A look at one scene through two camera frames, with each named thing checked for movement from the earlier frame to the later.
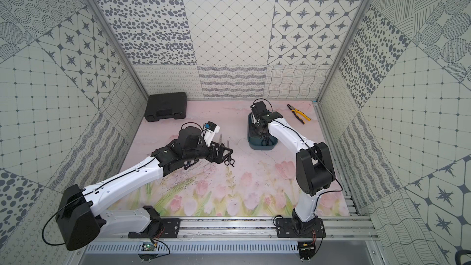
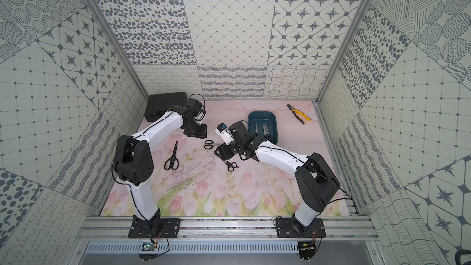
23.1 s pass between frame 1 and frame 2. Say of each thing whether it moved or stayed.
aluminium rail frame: stayed
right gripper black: moved
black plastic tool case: stayed
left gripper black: moved
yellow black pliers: stayed
